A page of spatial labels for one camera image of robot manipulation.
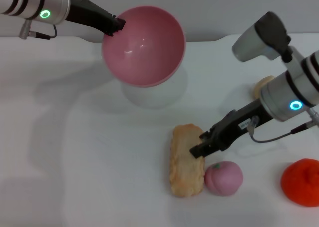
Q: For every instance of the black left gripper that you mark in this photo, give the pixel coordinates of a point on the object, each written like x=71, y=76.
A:
x=87, y=12

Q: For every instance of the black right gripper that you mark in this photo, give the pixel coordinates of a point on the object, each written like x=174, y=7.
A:
x=236, y=129

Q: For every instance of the orange striped bread roll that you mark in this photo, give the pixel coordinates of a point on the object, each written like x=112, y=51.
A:
x=185, y=172

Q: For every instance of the pink plastic bowl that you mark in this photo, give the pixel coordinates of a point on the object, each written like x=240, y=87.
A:
x=144, y=47

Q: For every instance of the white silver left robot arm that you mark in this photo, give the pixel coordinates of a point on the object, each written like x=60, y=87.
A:
x=30, y=2

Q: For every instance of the pink peach toy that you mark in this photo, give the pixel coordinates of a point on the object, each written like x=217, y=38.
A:
x=223, y=178

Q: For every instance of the small beige bun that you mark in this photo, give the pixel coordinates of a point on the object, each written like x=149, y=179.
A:
x=261, y=87

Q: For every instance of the red orange tangerine toy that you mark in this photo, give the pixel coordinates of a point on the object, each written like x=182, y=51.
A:
x=301, y=184

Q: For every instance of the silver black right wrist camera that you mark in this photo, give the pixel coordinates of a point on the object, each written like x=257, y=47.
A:
x=264, y=37

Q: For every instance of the silver right camera mount bracket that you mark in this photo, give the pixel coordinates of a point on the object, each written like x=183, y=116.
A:
x=294, y=60

